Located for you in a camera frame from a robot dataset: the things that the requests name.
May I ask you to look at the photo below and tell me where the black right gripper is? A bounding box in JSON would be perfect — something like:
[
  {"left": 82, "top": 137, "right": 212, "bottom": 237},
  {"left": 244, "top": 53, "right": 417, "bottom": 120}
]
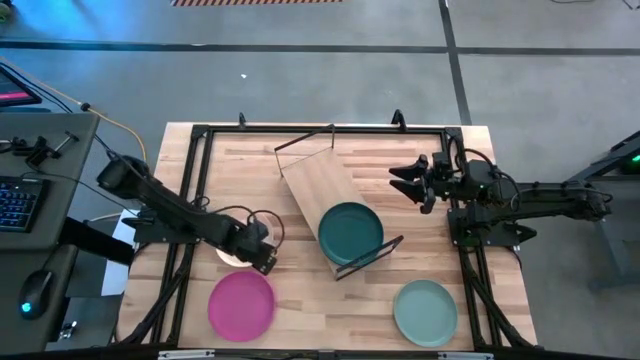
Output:
[{"left": 388, "top": 151, "right": 470, "bottom": 216}]

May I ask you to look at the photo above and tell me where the pink plate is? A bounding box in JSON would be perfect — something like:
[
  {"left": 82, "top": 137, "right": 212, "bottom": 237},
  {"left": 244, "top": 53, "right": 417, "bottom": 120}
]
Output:
[{"left": 207, "top": 271, "right": 276, "bottom": 343}]

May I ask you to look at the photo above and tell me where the dark green plate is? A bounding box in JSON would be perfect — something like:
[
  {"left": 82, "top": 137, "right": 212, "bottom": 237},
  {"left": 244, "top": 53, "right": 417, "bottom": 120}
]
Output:
[{"left": 317, "top": 201, "right": 385, "bottom": 267}]

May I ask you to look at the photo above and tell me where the light teal plate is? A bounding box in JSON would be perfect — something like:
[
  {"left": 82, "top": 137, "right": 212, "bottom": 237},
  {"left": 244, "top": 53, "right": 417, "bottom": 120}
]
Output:
[{"left": 392, "top": 278, "right": 459, "bottom": 348}]

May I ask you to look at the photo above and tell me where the wooden shelf with black legs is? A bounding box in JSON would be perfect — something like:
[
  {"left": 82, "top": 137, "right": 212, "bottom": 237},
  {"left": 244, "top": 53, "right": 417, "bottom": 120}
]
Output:
[{"left": 273, "top": 123, "right": 405, "bottom": 282}]

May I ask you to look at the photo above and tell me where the white paper sheet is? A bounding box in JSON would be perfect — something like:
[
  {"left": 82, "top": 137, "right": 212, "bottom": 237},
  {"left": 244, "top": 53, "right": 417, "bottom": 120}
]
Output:
[{"left": 101, "top": 208, "right": 137, "bottom": 297}]

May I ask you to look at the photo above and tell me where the black padded bar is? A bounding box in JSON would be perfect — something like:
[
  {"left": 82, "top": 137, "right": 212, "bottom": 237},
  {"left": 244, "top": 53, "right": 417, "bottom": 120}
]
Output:
[{"left": 59, "top": 216, "right": 136, "bottom": 266}]

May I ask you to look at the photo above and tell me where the grey side desk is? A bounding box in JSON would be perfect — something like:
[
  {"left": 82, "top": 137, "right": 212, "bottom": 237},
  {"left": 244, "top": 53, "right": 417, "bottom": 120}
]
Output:
[{"left": 0, "top": 112, "right": 101, "bottom": 352}]

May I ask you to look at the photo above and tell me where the small silver metal clip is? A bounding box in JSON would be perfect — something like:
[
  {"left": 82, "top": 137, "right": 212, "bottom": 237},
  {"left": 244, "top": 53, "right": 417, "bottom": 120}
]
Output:
[{"left": 58, "top": 320, "right": 79, "bottom": 342}]

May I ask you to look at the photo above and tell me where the grey metal stand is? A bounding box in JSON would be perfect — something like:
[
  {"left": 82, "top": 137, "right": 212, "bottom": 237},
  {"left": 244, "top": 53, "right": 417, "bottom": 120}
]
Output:
[{"left": 563, "top": 130, "right": 640, "bottom": 292}]

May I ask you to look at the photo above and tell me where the black computer mouse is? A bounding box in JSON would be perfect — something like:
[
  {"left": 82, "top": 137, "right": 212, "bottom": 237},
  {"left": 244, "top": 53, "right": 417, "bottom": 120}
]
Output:
[{"left": 18, "top": 269, "right": 56, "bottom": 321}]

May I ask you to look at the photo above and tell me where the black desk clamp tool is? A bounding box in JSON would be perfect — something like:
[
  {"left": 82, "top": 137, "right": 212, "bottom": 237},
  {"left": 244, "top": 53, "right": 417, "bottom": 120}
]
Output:
[{"left": 8, "top": 131, "right": 81, "bottom": 170}]

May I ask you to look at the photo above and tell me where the black backlit keyboard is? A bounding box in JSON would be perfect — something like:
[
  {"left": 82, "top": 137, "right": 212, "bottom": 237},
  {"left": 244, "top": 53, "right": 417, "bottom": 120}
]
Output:
[{"left": 0, "top": 175, "right": 51, "bottom": 234}]

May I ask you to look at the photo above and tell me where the computer monitor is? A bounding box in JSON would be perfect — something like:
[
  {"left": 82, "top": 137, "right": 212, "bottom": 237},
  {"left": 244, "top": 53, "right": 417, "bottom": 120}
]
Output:
[{"left": 0, "top": 67, "right": 43, "bottom": 109}]

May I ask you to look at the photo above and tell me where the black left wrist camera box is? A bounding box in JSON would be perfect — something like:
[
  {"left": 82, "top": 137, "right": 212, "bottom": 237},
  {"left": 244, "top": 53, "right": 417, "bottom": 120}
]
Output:
[{"left": 251, "top": 249, "right": 279, "bottom": 277}]

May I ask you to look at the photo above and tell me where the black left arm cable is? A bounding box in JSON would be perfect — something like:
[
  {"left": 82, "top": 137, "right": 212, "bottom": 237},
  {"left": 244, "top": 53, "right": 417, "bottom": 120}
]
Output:
[{"left": 209, "top": 203, "right": 287, "bottom": 254}]

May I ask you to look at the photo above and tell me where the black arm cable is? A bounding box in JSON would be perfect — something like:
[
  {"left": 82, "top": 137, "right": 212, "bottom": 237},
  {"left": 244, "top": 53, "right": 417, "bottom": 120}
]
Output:
[
  {"left": 209, "top": 203, "right": 287, "bottom": 254},
  {"left": 447, "top": 135, "right": 524, "bottom": 214}
]

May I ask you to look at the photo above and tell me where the black metal table frame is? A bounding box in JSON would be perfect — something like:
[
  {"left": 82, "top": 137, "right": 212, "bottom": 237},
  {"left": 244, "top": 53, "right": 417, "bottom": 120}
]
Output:
[{"left": 114, "top": 123, "right": 539, "bottom": 351}]

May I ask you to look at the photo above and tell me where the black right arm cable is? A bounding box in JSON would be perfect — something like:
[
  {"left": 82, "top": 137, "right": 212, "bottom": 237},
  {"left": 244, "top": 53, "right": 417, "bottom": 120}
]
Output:
[{"left": 447, "top": 135, "right": 524, "bottom": 214}]

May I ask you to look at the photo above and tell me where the silver metal bracket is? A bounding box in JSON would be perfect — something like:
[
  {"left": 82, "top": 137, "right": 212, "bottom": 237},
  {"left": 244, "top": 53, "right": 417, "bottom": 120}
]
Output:
[
  {"left": 158, "top": 349, "right": 216, "bottom": 360},
  {"left": 437, "top": 351, "right": 494, "bottom": 360}
]

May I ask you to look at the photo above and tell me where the yellow cable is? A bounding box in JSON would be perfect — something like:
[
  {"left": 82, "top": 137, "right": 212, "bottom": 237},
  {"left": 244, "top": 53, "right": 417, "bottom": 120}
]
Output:
[{"left": 0, "top": 57, "right": 149, "bottom": 162}]

